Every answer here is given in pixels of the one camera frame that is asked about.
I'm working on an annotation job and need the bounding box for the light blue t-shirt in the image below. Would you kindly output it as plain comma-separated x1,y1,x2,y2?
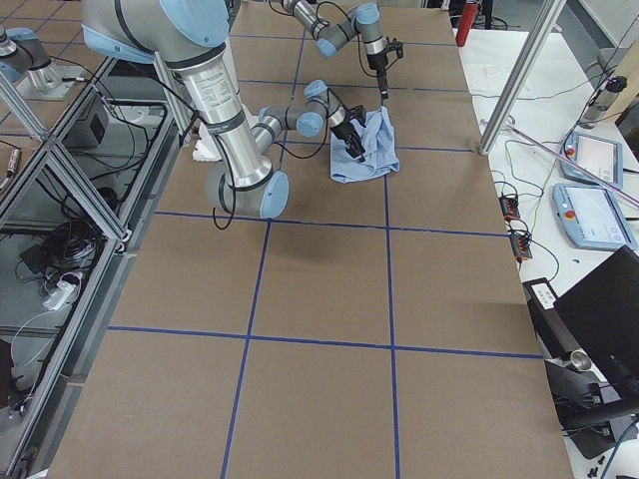
329,106,400,184

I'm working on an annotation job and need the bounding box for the grey electronics box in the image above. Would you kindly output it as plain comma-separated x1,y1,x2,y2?
62,96,109,149

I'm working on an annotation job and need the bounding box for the far blue teach pendant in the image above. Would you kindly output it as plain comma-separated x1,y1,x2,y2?
564,132,623,188

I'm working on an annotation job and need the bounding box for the aluminium frame post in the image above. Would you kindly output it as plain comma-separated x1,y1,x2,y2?
477,0,566,155

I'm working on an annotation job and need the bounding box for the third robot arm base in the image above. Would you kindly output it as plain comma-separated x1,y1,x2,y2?
1,26,87,101

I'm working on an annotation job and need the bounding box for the black monitor stand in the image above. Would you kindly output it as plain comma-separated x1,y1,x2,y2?
522,278,638,459

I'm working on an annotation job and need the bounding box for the white reacher grabber stick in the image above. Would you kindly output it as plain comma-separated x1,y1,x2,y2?
503,115,639,207

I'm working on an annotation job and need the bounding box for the aluminium frame rail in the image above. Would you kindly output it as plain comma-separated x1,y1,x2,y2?
1,58,186,478

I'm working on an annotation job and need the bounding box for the blue teach pendant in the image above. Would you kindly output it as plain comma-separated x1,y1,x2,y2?
564,132,623,188
552,184,638,250

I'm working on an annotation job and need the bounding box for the red cylinder bottle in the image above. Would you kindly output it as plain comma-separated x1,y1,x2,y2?
455,0,479,48

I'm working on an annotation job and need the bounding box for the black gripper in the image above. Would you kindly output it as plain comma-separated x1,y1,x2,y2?
332,122,365,163
366,49,389,103

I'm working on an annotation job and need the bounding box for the near blue teach pendant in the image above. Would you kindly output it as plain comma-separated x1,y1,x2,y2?
552,184,638,250

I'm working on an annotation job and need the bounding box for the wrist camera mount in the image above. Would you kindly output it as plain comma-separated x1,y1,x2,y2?
385,37,404,60
347,105,366,128

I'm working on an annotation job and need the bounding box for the black laptop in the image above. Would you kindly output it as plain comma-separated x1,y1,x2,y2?
554,246,638,398

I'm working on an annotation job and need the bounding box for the white power strip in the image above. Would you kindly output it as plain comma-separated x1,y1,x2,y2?
43,279,79,310

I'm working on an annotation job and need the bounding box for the orange black terminal board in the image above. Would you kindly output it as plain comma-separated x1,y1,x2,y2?
498,196,520,221

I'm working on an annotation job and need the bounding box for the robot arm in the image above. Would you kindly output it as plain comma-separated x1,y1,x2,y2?
82,1,365,219
268,1,403,104

